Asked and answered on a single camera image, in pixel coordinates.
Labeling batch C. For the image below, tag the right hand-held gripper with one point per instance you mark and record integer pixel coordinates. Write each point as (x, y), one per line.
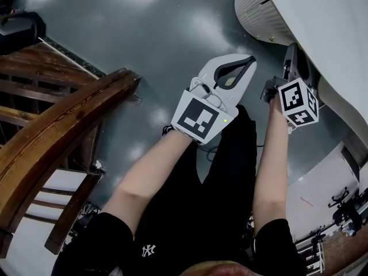
(296, 99)

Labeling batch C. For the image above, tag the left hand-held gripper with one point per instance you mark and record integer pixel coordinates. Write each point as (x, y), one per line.
(198, 116)

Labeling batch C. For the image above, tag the wooden chair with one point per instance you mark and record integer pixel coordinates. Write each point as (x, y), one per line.
(57, 125)

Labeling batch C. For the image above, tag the person's right forearm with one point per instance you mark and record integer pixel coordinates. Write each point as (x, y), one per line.
(270, 160)

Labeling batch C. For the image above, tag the person's left forearm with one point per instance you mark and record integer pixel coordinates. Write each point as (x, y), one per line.
(149, 177)

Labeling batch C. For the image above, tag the white air conditioner unit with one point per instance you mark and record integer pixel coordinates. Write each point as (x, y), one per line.
(330, 24)

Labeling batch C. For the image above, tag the person's black trousers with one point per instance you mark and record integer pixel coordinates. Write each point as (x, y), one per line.
(230, 154)

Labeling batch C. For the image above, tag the person's black shoe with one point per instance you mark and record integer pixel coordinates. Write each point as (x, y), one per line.
(167, 130)

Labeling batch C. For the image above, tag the black office chair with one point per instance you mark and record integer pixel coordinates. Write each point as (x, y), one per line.
(345, 211)

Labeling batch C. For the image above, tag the white metal rack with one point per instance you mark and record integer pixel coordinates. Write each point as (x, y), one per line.
(316, 253)

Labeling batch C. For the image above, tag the person's head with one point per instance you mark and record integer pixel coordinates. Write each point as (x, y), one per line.
(218, 269)

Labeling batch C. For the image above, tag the person's black shirt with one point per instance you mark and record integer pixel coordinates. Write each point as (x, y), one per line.
(115, 240)

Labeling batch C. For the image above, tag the black bag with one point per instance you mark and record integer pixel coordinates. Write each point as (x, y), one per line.
(33, 24)

